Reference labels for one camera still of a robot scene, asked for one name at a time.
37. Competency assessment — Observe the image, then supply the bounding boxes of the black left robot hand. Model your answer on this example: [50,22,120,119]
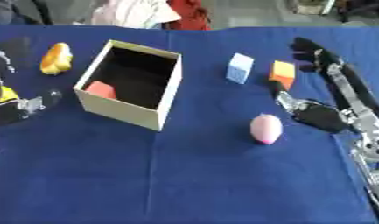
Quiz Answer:
[0,38,64,127]

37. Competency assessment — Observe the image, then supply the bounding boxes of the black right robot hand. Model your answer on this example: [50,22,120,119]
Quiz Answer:
[267,37,379,135]

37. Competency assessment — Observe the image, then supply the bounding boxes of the small yellow block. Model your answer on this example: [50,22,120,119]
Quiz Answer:
[0,85,21,103]

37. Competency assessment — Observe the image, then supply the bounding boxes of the pale box on floor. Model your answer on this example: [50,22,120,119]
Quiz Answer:
[290,0,338,16]

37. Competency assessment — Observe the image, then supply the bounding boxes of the tan cardboard box black inside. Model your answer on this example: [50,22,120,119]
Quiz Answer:
[73,38,185,132]

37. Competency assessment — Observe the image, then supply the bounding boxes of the pink toy egg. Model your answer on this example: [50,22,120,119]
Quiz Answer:
[249,113,284,145]

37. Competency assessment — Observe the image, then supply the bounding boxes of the orange cube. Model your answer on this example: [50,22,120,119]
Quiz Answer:
[267,59,298,90]

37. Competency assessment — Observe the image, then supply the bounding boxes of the yellow toy fruit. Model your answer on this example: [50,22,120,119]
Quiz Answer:
[39,42,74,76]

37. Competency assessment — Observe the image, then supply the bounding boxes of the light blue cube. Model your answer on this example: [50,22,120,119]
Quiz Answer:
[224,52,256,86]

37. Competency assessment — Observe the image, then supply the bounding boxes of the red block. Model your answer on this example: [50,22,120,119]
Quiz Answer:
[83,80,119,100]

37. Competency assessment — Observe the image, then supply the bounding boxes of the dark chair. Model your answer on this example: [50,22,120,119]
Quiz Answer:
[337,0,379,23]

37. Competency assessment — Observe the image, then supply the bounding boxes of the person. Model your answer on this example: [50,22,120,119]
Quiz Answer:
[89,0,183,30]

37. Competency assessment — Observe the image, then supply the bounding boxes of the red bag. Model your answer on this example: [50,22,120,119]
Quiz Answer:
[165,0,213,32]

